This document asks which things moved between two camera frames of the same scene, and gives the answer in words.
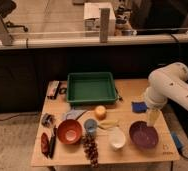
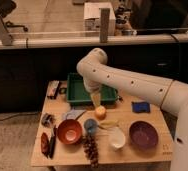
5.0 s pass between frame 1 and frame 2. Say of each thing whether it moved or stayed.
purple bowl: stayed
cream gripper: moved
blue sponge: stayed
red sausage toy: stayed
